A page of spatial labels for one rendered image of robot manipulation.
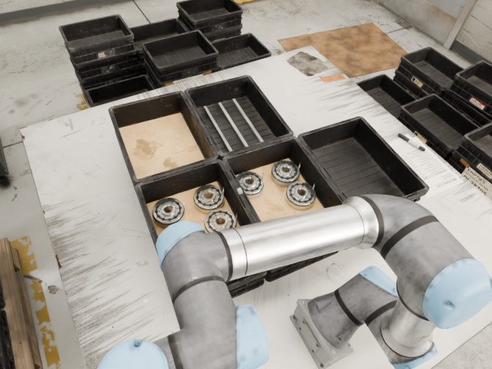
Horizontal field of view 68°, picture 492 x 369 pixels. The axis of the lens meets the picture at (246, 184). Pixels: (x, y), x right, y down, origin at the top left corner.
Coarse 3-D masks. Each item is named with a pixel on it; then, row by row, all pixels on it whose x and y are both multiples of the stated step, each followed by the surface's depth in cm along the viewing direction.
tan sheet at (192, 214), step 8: (216, 184) 131; (184, 192) 128; (192, 192) 129; (184, 200) 126; (192, 200) 126; (224, 200) 127; (152, 208) 123; (184, 208) 124; (192, 208) 124; (224, 208) 125; (152, 216) 122; (184, 216) 122; (192, 216) 122; (200, 216) 123; (200, 224) 121; (160, 232) 118
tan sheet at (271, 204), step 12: (264, 168) 137; (264, 180) 134; (300, 180) 135; (264, 192) 130; (276, 192) 131; (252, 204) 127; (264, 204) 127; (276, 204) 127; (264, 216) 124; (276, 216) 124
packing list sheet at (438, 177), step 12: (396, 144) 167; (408, 144) 168; (420, 144) 168; (408, 156) 163; (420, 156) 164; (432, 156) 164; (420, 168) 159; (432, 168) 159; (444, 168) 160; (432, 180) 155; (444, 180) 156; (456, 180) 156; (432, 192) 151
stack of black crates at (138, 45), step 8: (152, 24) 262; (160, 24) 265; (168, 24) 268; (176, 24) 270; (136, 32) 260; (144, 32) 263; (152, 32) 266; (160, 32) 270; (168, 32) 273; (176, 32) 276; (184, 32) 261; (136, 40) 265; (144, 40) 267; (136, 48) 241; (144, 56) 246; (144, 64) 250; (144, 72) 256
